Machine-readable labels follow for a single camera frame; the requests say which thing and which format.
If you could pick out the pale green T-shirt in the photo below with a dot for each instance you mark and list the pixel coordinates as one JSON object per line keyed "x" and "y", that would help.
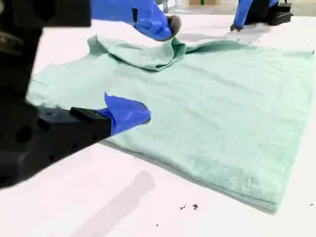
{"x": 197, "y": 111}

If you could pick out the brown cardboard box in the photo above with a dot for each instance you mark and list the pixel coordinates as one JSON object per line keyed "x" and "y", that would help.
{"x": 209, "y": 2}

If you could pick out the black-rooted gripper finger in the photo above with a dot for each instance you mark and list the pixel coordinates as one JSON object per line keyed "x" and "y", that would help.
{"x": 98, "y": 123}

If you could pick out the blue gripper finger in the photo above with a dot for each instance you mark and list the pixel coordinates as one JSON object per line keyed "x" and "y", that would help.
{"x": 148, "y": 22}
{"x": 240, "y": 14}

